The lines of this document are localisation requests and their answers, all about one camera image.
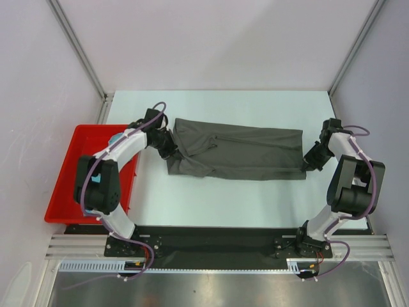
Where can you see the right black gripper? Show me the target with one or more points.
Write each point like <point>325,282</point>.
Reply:
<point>309,159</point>

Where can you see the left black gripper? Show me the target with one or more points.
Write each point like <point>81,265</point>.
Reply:
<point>172,148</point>

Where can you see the dark grey t-shirt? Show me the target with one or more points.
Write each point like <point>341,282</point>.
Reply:
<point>236,152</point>

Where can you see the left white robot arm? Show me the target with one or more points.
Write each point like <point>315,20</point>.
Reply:
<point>137,138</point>

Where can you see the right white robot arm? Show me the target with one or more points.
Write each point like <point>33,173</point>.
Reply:
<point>353,191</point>

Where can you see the red plastic bin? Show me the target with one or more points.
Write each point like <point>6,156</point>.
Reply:
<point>86,140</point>

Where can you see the teal t-shirt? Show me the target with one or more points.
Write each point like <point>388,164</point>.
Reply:
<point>115,139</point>

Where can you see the left aluminium corner post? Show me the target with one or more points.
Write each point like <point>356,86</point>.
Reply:
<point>68,30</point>

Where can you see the aluminium corner post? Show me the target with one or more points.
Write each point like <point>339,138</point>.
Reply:
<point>367,26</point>
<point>68,30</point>

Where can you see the aluminium frame rail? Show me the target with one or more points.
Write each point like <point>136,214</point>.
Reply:
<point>364,248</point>

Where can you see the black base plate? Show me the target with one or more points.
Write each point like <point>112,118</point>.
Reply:
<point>199,248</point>

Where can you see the grey slotted cable duct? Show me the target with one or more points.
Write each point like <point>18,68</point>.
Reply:
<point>129,267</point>

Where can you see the right aluminium corner post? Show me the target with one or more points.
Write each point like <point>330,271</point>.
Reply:
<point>367,26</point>

